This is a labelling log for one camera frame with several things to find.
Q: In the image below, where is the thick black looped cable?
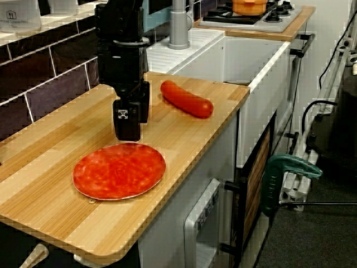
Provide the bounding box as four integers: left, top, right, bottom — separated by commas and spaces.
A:
302, 99, 339, 135

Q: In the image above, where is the gray toy stove hob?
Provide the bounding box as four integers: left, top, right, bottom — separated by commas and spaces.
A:
198, 2, 303, 34

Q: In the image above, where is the gray toy faucet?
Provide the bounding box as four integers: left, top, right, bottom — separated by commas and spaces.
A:
168, 0, 192, 51

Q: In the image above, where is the green clamp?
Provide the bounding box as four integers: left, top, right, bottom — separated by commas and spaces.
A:
260, 155, 324, 218

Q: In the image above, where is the white labelled container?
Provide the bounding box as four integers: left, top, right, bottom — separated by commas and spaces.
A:
0, 0, 42, 34

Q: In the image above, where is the white toy kitchen cabinet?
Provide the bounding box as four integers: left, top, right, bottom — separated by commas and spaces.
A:
137, 22, 310, 268

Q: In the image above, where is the gray toy dishwasher door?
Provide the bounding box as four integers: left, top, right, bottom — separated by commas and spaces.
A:
183, 178, 221, 268

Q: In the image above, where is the white toy sink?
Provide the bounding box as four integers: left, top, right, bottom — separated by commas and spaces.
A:
146, 27, 292, 169

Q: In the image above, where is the red toy sausage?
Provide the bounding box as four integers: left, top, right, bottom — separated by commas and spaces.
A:
160, 80, 214, 120

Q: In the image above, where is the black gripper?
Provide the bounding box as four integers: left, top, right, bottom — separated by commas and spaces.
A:
97, 39, 151, 142

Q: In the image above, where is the white wooden peg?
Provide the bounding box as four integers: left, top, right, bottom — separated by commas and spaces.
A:
73, 253, 90, 265
18, 243, 51, 268

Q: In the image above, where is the orange toy pot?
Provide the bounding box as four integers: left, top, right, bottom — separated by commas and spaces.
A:
231, 0, 268, 16

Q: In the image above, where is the wood panel cabinet door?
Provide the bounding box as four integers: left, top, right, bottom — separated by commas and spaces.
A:
242, 127, 272, 248

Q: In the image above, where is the black hanging cable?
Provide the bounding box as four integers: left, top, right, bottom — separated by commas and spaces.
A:
319, 7, 357, 90

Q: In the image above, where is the teal framed panel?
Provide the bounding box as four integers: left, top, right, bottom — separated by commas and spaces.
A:
143, 0, 174, 33

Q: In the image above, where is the black cabinet door handle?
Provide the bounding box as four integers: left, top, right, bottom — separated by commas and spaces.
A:
220, 177, 247, 253

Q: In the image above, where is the black oven handle bar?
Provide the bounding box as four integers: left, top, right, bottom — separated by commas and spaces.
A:
290, 33, 316, 59

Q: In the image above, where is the aluminium profile frame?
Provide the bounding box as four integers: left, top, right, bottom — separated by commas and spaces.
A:
278, 35, 357, 213

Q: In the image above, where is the red round plate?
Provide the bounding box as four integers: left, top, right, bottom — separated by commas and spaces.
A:
72, 142, 167, 202

